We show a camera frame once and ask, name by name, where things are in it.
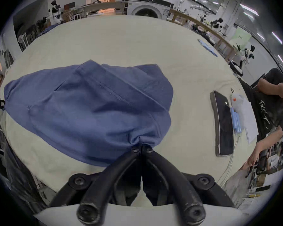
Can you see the long wooden table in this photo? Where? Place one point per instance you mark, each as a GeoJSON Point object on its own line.
{"type": "Point", "coordinates": [217, 38]}

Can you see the dark blue shirt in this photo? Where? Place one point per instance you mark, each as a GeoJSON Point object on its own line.
{"type": "Point", "coordinates": [85, 107]}

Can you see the black and white robot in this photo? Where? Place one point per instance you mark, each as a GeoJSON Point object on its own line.
{"type": "Point", "coordinates": [247, 54]}
{"type": "Point", "coordinates": [54, 12]}

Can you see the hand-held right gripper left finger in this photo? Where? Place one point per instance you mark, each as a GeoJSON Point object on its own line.
{"type": "Point", "coordinates": [96, 192]}

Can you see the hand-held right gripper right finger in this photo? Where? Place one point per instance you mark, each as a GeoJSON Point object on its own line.
{"type": "Point", "coordinates": [179, 187]}

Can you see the clear plastic bag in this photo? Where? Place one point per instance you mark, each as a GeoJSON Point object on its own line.
{"type": "Point", "coordinates": [240, 107]}

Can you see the blue face mask pack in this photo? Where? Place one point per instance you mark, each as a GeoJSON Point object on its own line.
{"type": "Point", "coordinates": [236, 122]}

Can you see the blue flat strip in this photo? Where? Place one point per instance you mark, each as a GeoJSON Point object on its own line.
{"type": "Point", "coordinates": [207, 47]}

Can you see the bed with beige sheet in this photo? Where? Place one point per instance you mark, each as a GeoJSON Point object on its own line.
{"type": "Point", "coordinates": [132, 43]}

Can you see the black smartphone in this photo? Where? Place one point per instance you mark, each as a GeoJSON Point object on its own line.
{"type": "Point", "coordinates": [223, 126]}

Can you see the white washing machine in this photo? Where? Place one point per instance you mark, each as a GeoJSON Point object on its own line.
{"type": "Point", "coordinates": [146, 7]}

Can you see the white paper sheet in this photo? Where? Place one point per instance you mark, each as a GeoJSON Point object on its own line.
{"type": "Point", "coordinates": [250, 123]}

